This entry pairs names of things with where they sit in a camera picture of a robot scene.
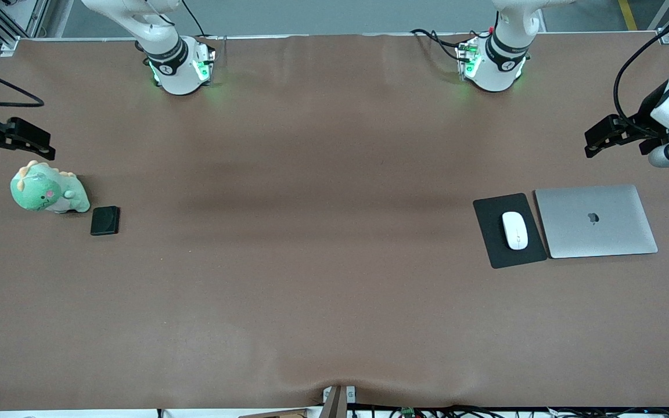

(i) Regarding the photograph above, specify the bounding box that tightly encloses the silver closed laptop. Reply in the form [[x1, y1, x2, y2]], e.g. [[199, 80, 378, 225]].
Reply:
[[534, 185, 659, 260]]

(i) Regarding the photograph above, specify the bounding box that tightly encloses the black mouse pad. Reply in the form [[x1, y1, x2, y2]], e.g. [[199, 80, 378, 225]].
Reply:
[[473, 193, 548, 269]]

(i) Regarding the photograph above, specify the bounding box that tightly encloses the white computer mouse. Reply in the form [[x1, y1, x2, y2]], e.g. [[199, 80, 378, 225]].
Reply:
[[502, 211, 529, 251]]

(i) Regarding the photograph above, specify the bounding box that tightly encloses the green dinosaur plush toy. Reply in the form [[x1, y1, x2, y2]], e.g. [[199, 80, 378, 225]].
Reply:
[[10, 160, 91, 214]]

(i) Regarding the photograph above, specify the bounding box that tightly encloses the black base cable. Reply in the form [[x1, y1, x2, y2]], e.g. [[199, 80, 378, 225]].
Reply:
[[179, 0, 205, 37], [430, 32, 464, 62], [410, 28, 474, 46]]

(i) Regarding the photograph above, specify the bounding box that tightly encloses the brown table cover cloth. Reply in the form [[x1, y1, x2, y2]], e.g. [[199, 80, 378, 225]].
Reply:
[[0, 32, 669, 410]]

